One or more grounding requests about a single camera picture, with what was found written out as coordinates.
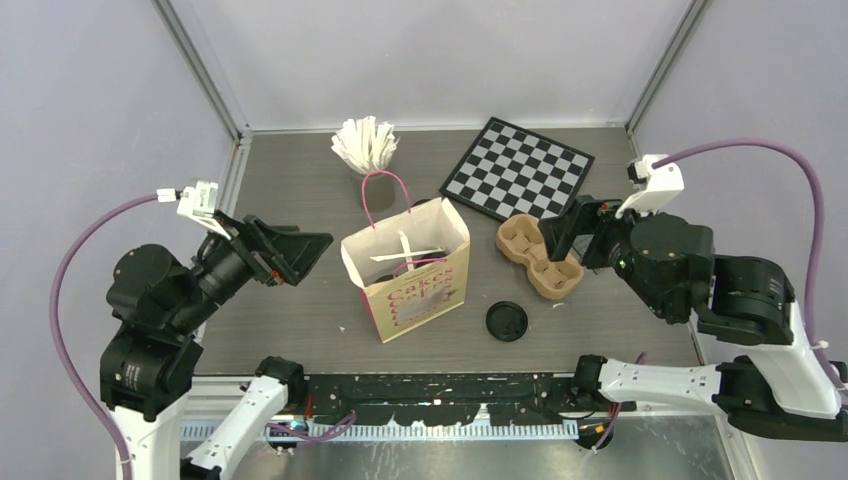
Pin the grey cylindrical straw holder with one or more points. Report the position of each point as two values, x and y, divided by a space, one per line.
377 193

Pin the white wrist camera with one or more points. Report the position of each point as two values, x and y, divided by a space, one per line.
198 203
655 181

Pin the bundle of white wrapped straws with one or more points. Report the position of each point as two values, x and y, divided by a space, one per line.
365 145

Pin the pink and cream paper bag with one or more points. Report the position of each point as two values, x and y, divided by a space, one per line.
437 285

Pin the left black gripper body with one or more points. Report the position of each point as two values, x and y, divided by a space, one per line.
227 264

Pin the white straw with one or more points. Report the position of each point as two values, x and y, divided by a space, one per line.
407 251
387 257

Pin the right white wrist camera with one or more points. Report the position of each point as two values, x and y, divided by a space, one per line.
655 181

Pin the black and white chessboard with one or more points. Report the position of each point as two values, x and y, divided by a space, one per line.
510 170

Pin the grey studded building baseplate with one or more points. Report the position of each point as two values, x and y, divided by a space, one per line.
581 244

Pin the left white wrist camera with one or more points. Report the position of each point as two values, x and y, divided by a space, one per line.
198 203

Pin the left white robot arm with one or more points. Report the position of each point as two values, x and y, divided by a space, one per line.
147 369

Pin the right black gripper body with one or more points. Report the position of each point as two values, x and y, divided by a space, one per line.
606 248

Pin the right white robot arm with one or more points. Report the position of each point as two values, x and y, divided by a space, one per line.
775 388

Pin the black coffee cup lid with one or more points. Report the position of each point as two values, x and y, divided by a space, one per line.
506 321

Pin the brown cardboard cup carrier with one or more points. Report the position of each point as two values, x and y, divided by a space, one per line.
520 240

